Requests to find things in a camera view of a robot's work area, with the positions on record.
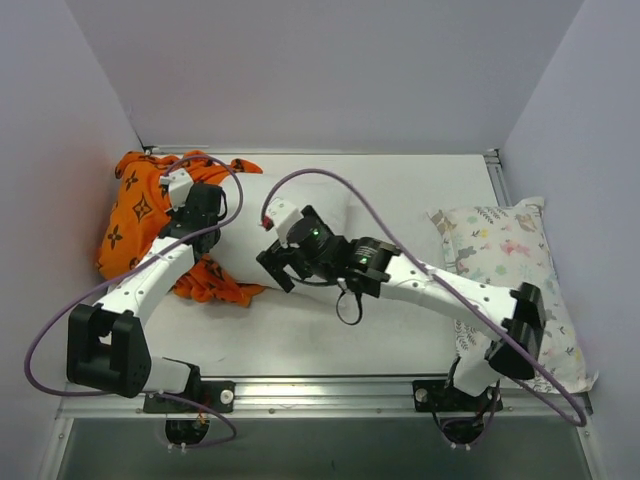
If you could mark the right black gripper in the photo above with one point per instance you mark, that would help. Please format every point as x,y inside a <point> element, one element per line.
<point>276,263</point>

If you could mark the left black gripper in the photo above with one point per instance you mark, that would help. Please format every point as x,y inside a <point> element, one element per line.
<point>201,198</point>

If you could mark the orange black patterned pillowcase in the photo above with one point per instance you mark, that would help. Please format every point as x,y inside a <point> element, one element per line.
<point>136,218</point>

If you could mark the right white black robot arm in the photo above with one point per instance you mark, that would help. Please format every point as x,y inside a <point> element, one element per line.
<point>511,321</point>

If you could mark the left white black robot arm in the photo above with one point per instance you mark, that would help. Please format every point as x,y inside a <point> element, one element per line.
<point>106,347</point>

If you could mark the white animal print pillow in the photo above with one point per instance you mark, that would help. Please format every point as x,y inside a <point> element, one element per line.
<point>505,247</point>

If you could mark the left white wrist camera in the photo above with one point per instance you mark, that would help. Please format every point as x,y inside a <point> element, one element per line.
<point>177,185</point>

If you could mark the front aluminium rail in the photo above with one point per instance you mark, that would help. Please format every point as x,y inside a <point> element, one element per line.
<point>299,397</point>

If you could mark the aluminium rail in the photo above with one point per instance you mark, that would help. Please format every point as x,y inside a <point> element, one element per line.
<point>494,168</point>
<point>299,397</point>

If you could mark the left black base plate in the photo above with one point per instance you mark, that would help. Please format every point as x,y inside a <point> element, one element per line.
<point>218,395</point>

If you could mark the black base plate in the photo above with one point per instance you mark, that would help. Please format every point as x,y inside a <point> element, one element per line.
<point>437,396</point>
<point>218,395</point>

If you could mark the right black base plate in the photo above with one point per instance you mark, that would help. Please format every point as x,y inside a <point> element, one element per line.
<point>437,396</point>

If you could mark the right side aluminium rail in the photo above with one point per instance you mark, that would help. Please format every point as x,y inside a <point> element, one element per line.
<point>494,168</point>

